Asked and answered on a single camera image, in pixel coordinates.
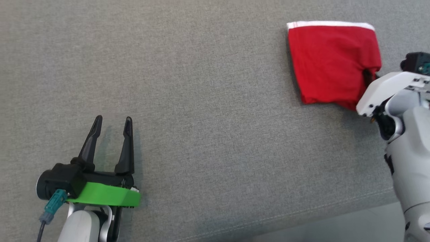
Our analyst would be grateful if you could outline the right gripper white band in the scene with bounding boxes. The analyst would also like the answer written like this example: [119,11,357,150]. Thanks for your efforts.
[356,69,430,117]

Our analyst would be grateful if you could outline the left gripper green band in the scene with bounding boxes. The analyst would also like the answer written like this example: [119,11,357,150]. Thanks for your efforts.
[66,115,141,207]

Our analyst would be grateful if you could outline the red garment with white stripe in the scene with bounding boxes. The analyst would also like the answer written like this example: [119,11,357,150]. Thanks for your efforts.
[287,21,382,111]

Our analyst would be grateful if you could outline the grey fabric sofa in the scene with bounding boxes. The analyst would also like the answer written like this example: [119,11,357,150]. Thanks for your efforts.
[0,0,430,242]

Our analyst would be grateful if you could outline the left black cable teal plug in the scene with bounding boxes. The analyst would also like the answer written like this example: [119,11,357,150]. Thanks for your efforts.
[36,189,68,242]

